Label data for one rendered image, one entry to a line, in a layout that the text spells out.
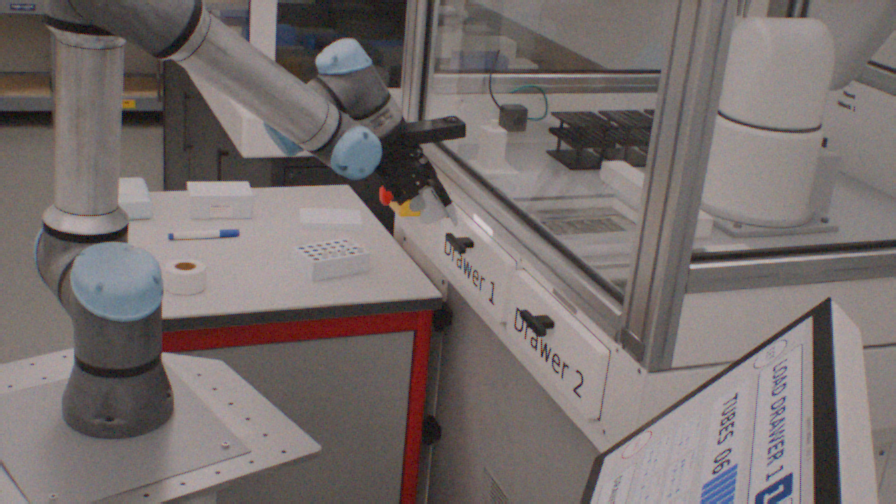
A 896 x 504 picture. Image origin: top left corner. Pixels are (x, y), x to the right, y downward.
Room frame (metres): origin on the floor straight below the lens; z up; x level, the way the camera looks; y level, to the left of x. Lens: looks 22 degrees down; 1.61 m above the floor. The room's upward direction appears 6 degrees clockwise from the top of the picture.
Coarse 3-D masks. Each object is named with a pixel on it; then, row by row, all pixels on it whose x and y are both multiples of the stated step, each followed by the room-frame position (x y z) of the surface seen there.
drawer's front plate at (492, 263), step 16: (448, 224) 1.91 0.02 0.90; (464, 224) 1.85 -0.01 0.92; (480, 240) 1.78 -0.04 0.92; (448, 256) 1.90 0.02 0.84; (464, 256) 1.83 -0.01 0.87; (480, 256) 1.77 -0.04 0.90; (496, 256) 1.72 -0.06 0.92; (480, 272) 1.77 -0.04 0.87; (496, 272) 1.71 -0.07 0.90; (512, 272) 1.68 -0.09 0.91; (496, 288) 1.70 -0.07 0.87; (496, 304) 1.70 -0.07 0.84
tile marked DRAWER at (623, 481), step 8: (632, 464) 0.97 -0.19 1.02; (624, 472) 0.96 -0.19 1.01; (632, 472) 0.95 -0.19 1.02; (616, 480) 0.96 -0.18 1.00; (624, 480) 0.94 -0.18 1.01; (632, 480) 0.93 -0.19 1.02; (608, 488) 0.95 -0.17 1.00; (616, 488) 0.94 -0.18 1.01; (624, 488) 0.93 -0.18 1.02; (600, 496) 0.95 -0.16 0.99; (608, 496) 0.93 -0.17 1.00; (616, 496) 0.92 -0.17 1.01; (624, 496) 0.91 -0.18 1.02
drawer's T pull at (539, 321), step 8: (520, 312) 1.54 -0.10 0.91; (528, 312) 1.53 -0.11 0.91; (528, 320) 1.51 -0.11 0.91; (536, 320) 1.51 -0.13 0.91; (544, 320) 1.51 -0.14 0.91; (552, 320) 1.51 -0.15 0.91; (536, 328) 1.49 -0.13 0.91; (544, 328) 1.48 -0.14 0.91; (552, 328) 1.51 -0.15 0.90; (544, 336) 1.48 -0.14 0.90
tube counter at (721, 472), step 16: (736, 448) 0.84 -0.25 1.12; (704, 464) 0.85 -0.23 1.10; (720, 464) 0.83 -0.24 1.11; (736, 464) 0.81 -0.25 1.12; (704, 480) 0.82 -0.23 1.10; (720, 480) 0.80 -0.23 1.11; (736, 480) 0.78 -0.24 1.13; (704, 496) 0.79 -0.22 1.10; (720, 496) 0.77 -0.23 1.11; (736, 496) 0.76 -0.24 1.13
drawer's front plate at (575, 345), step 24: (528, 288) 1.60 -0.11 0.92; (552, 312) 1.52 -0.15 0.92; (528, 336) 1.58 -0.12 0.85; (552, 336) 1.51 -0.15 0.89; (576, 336) 1.45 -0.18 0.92; (576, 360) 1.44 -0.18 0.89; (600, 360) 1.39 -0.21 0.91; (576, 384) 1.43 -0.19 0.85; (600, 384) 1.39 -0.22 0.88; (600, 408) 1.40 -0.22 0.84
